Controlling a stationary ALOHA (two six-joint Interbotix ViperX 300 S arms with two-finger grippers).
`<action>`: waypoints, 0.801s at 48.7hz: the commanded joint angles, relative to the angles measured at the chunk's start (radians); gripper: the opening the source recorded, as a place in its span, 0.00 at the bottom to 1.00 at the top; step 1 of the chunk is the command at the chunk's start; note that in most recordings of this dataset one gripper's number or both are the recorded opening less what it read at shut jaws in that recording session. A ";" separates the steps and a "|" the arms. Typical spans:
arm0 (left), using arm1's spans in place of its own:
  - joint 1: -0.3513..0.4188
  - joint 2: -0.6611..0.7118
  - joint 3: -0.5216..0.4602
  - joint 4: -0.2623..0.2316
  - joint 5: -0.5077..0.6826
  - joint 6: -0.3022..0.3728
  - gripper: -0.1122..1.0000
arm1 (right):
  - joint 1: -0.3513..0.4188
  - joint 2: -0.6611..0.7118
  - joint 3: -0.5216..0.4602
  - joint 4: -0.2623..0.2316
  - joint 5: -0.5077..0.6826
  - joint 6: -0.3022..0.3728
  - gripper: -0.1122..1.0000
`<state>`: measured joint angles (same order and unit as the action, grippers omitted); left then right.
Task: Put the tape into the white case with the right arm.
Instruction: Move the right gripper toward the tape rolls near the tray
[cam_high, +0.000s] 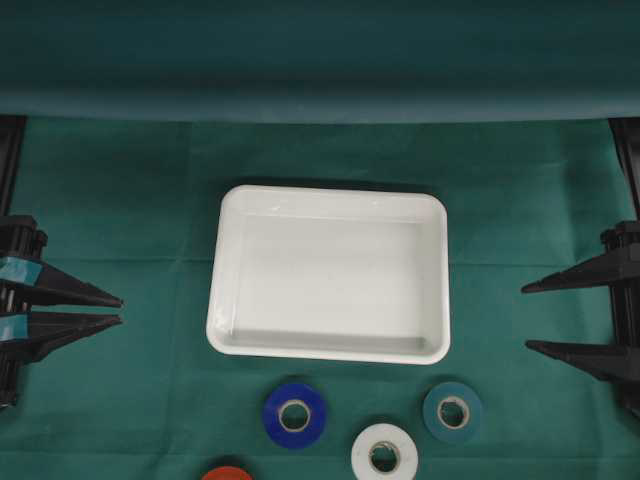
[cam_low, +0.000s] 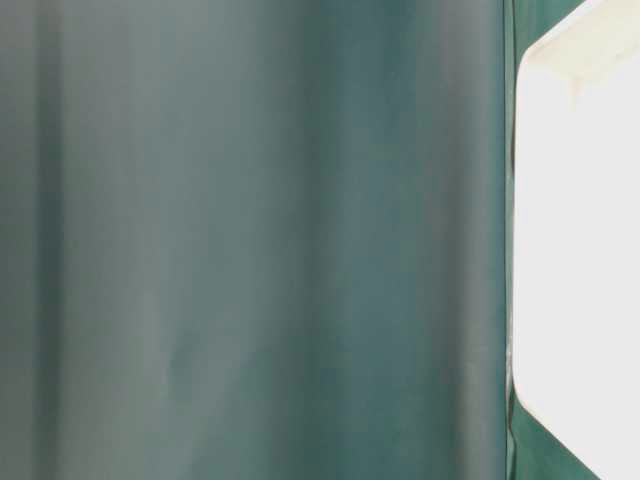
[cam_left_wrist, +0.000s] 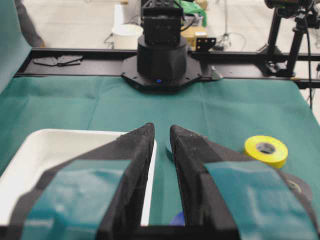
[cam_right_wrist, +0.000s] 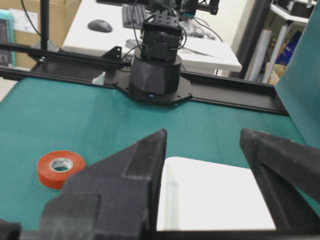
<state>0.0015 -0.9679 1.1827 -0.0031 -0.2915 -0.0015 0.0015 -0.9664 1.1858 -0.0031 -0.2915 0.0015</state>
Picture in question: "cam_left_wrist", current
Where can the black mounting plate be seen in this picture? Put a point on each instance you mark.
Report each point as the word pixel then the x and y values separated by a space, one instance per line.
pixel 61 61

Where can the black tripod stand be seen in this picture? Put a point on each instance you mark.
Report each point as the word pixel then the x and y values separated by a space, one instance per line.
pixel 289 38

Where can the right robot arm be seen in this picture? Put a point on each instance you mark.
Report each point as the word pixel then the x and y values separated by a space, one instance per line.
pixel 162 60

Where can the blue tape roll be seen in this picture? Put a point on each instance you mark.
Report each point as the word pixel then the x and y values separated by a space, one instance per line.
pixel 178 219

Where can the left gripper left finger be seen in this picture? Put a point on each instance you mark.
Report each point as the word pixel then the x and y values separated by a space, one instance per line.
pixel 89 197

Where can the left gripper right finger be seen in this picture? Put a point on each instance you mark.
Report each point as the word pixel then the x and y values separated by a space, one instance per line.
pixel 235 197

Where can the white plastic tray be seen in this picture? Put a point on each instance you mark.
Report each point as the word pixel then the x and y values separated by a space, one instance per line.
pixel 40 151

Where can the yellow tape roll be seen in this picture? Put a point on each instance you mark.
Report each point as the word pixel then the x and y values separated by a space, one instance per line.
pixel 267 149

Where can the green cloth bundle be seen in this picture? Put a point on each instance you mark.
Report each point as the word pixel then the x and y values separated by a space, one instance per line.
pixel 191 7

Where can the cardboard box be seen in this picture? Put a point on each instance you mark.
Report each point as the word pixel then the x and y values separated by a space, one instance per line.
pixel 194 32

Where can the black table frame rail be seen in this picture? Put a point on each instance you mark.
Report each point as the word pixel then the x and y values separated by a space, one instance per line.
pixel 201 66

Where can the green tape roll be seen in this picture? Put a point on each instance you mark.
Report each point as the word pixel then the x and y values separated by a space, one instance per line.
pixel 168 148

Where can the green table cloth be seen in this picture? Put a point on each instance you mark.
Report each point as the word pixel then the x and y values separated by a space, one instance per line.
pixel 227 111

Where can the black tape roll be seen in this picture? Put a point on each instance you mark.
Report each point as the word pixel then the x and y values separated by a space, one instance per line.
pixel 299 185

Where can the white bucket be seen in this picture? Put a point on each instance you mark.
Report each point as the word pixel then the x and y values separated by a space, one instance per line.
pixel 125 36

